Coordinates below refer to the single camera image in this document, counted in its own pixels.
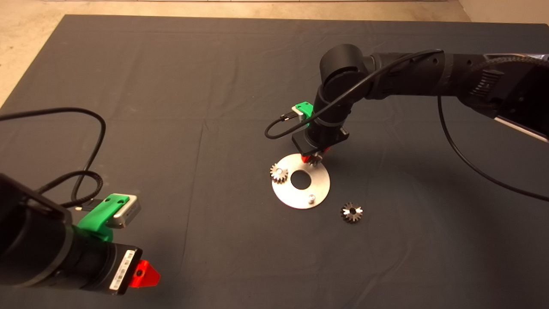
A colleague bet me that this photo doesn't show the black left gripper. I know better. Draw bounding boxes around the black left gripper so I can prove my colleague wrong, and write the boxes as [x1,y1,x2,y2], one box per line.
[66,225,161,296]

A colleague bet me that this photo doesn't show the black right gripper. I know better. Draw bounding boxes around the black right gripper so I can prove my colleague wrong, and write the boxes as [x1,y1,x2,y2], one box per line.
[292,122,349,164]

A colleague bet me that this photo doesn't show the round metal carrier plate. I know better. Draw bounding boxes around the round metal carrier plate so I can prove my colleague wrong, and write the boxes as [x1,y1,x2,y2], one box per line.
[271,154,331,209]

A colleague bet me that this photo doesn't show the dark grey table cloth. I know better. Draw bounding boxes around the dark grey table cloth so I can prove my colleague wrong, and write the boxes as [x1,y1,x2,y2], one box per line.
[0,15,549,309]

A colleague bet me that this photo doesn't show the green right camera mount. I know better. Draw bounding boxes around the green right camera mount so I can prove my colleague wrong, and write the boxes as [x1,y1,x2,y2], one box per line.
[298,102,316,125]

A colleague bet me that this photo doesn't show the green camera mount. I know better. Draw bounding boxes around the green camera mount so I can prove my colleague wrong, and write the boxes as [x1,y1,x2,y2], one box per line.
[77,194,130,242]
[298,102,316,125]

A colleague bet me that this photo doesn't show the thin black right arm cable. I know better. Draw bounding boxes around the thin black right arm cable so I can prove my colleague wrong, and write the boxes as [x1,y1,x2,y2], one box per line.
[265,49,549,202]

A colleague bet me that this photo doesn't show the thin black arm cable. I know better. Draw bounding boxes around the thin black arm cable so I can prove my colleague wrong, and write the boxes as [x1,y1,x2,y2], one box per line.
[265,49,549,202]
[0,107,106,202]

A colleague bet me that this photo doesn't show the silver left camera box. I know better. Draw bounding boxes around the silver left camera box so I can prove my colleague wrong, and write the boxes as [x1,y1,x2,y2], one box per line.
[107,194,141,229]

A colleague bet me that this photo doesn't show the green left camera mount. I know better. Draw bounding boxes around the green left camera mount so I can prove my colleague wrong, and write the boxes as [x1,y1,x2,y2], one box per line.
[77,194,130,242]

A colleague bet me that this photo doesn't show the braided black cable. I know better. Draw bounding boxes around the braided black cable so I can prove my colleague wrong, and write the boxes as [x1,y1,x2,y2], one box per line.
[36,170,103,209]
[470,54,549,86]

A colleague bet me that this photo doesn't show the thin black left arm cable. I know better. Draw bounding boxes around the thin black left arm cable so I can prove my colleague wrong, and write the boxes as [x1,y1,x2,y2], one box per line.
[0,107,106,202]

